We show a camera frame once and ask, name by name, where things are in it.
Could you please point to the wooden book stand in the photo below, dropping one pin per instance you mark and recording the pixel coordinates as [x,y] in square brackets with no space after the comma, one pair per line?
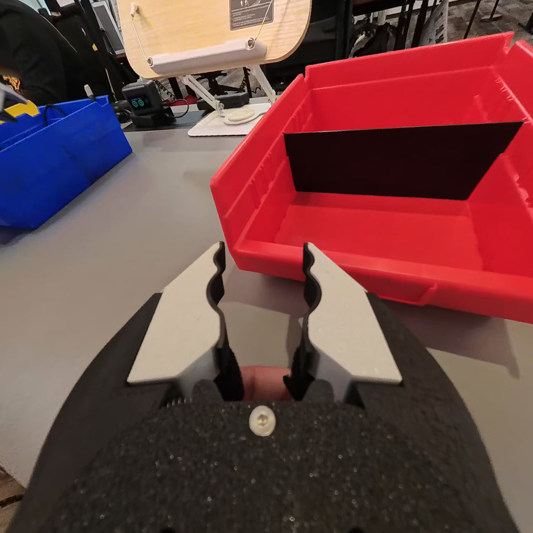
[200,33]

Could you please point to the yellow plastic storage bin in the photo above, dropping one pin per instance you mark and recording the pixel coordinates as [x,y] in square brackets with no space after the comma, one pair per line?
[23,110]

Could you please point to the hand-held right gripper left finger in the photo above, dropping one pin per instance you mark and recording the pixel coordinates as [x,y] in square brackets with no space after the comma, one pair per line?
[183,324]

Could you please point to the black bin divider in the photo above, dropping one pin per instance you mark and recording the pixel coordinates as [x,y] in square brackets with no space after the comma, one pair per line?
[395,162]

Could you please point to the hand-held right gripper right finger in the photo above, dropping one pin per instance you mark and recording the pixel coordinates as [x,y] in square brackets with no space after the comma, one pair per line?
[349,329]

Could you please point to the red plastic storage bin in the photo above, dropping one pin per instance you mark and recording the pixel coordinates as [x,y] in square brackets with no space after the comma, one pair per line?
[374,233]

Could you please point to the black power brick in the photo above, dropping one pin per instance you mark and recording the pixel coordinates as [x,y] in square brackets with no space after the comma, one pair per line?
[225,101]

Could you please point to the small black display device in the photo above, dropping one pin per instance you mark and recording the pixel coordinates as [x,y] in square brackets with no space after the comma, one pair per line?
[143,100]

